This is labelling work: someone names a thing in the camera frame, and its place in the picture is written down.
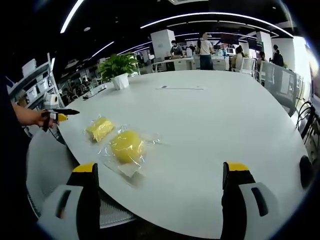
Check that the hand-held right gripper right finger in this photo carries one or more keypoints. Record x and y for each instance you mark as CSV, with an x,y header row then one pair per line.
x,y
240,207

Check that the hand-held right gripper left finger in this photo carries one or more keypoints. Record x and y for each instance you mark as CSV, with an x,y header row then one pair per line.
x,y
70,212

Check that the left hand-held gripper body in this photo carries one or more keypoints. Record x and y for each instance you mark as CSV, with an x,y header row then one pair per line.
x,y
52,100

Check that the rectangular yellow silicone block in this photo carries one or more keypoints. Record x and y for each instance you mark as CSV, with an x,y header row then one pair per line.
x,y
100,128

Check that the round yellow silicone block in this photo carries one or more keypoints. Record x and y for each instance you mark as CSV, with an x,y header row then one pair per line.
x,y
128,147

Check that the person's left hand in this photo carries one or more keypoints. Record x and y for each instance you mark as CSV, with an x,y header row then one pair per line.
x,y
46,122

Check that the white storage shelf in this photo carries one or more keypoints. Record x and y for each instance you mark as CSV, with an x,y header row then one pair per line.
x,y
35,82

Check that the white power strip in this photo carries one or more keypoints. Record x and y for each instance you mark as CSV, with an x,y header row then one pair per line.
x,y
96,90

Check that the grey mesh office chair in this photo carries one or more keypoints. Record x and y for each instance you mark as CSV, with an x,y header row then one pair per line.
x,y
50,162

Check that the green potted plant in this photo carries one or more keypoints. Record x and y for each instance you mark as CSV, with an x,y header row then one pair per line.
x,y
118,68

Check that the person's dark clothing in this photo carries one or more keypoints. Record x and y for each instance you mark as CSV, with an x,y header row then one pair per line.
x,y
12,175

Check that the black chair armrest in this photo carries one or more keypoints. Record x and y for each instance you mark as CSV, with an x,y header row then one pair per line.
x,y
305,171

